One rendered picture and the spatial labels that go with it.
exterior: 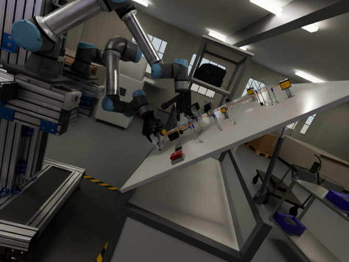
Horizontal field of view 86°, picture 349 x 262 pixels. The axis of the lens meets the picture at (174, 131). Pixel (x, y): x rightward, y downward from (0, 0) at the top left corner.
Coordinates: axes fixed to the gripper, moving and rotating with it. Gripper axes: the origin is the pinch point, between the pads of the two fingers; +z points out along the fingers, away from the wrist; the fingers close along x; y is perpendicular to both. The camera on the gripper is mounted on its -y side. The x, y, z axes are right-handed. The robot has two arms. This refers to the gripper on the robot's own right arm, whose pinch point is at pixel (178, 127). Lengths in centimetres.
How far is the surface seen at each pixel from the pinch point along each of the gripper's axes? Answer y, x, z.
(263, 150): 285, 555, 172
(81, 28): -340, 569, -259
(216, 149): 15.3, -33.1, 4.0
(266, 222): 35, -33, 34
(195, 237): 7, -30, 44
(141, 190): -19.8, -12.2, 31.1
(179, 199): 0.0, -7.7, 39.0
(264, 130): 31.5, -35.1, -3.6
